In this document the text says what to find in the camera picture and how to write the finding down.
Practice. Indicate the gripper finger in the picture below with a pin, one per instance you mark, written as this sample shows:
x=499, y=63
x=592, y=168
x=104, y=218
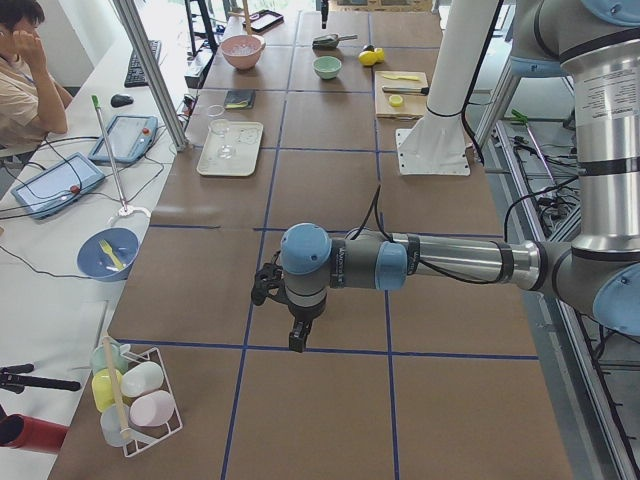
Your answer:
x=298, y=336
x=324, y=13

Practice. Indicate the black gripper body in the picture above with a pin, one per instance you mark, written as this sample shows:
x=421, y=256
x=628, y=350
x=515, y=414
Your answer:
x=303, y=315

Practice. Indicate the green bowl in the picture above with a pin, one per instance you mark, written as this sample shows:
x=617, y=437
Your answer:
x=327, y=67

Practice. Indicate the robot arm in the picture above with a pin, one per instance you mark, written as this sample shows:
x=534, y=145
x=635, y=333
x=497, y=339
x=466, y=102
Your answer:
x=596, y=43

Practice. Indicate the steel ice scoop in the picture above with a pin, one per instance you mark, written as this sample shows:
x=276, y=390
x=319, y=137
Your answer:
x=331, y=41

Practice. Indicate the pink bowl with ice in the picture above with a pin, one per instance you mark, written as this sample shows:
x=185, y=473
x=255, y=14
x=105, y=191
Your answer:
x=243, y=51

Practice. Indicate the blue bowl with fork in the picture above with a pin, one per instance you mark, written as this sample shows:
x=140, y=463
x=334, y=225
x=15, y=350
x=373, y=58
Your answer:
x=108, y=255

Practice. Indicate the yellow lemon front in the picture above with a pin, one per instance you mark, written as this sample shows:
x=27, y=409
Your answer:
x=368, y=58

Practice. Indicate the yellow lemon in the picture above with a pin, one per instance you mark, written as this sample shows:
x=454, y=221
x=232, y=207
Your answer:
x=368, y=58
x=379, y=54

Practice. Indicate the yellow lemon rear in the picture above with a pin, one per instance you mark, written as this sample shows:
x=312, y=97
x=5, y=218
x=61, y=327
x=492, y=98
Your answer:
x=379, y=54

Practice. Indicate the wooden cup stand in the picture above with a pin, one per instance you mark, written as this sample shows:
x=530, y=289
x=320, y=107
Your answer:
x=250, y=19

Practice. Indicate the yellow plastic knife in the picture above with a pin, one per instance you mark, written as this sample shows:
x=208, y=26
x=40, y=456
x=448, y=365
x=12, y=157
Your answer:
x=402, y=77

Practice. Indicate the steel muddler black tip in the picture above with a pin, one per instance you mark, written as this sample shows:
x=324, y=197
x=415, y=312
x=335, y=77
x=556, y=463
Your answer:
x=422, y=91

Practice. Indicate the bamboo cutting board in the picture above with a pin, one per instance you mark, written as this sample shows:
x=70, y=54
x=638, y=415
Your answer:
x=414, y=105

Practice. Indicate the lemon half slice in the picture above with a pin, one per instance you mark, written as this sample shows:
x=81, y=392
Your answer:
x=396, y=100

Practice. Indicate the grey folded cloth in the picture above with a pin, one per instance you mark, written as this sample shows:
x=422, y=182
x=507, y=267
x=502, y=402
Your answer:
x=238, y=99

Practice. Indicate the glass petri dish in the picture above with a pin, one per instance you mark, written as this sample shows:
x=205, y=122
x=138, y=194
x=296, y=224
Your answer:
x=215, y=111

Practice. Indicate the clear wine glass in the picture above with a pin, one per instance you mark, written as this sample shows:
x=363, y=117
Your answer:
x=220, y=128

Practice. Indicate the cream bear tray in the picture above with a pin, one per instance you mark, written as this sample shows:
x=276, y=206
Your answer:
x=246, y=138

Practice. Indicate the black computer mouse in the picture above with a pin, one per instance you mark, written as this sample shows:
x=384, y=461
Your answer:
x=121, y=100

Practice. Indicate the far teach pendant tablet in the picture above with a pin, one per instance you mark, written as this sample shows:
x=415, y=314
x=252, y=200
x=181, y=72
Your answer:
x=130, y=136

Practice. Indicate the teach pendant tablet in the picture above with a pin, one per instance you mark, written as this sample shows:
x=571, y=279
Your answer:
x=130, y=136
x=53, y=189

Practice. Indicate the rod with green tip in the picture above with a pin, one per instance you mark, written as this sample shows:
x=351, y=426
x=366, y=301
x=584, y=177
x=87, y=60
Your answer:
x=126, y=209

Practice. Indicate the near teach pendant tablet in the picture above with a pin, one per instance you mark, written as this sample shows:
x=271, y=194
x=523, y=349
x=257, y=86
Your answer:
x=53, y=189

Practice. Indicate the black tripod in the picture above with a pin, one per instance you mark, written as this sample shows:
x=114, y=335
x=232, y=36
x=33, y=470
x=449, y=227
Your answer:
x=17, y=378

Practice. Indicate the red cylinder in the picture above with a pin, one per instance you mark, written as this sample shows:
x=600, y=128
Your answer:
x=32, y=434

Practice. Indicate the seated person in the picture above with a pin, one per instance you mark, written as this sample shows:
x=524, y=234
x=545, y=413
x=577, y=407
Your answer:
x=33, y=103

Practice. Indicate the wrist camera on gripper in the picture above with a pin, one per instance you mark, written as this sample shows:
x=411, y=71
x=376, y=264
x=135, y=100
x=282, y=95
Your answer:
x=269, y=283

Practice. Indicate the white wire cup rack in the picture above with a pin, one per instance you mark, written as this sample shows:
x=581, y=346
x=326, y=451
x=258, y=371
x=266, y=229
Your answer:
x=134, y=397

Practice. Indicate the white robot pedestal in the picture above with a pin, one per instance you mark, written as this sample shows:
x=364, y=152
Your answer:
x=436, y=143

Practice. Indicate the aluminium frame post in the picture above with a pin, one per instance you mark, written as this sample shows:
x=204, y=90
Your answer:
x=133, y=26

